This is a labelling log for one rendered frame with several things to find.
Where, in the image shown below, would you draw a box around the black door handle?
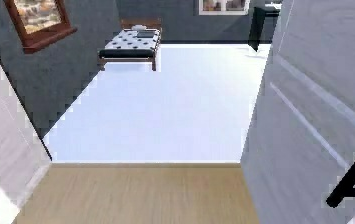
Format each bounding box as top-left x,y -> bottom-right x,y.
325,145 -> 355,209

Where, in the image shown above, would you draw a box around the dark green desk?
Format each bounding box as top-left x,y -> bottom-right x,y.
247,3 -> 283,53

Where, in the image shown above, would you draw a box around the white dotted bed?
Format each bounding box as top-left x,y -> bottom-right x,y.
97,18 -> 163,72

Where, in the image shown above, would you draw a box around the grey laptop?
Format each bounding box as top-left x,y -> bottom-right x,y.
136,30 -> 157,39

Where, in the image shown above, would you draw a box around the white framed wall picture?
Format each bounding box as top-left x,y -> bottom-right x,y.
198,0 -> 251,16

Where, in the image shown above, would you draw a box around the brown framed wall picture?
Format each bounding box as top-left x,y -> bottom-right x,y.
3,0 -> 78,55

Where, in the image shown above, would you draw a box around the white room door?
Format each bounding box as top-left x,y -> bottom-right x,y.
240,0 -> 355,224

